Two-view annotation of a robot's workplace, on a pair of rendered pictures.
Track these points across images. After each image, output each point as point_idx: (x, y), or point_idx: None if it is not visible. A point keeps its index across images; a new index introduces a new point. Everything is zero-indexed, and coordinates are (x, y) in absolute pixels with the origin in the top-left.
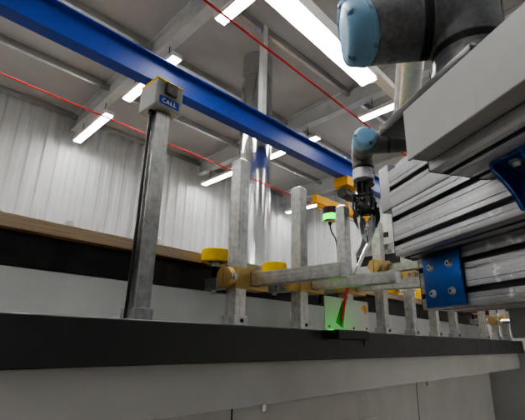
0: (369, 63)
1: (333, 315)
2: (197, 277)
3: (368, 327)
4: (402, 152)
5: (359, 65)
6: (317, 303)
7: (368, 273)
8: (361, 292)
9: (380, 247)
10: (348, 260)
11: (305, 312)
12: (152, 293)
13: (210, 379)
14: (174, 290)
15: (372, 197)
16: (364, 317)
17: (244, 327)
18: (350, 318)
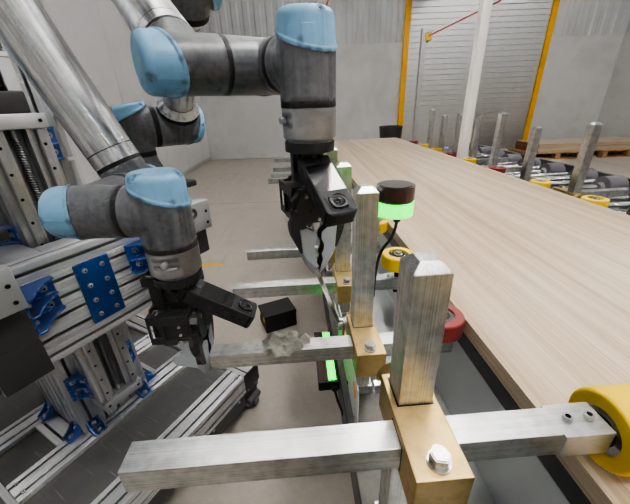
0: (189, 144)
1: (340, 334)
2: (393, 238)
3: (356, 421)
4: (194, 95)
5: (195, 142)
6: (492, 388)
7: (262, 281)
8: (353, 360)
9: (393, 346)
10: (352, 294)
11: (336, 303)
12: (381, 238)
13: None
14: (386, 241)
15: (280, 189)
16: (354, 399)
17: (321, 273)
18: (346, 366)
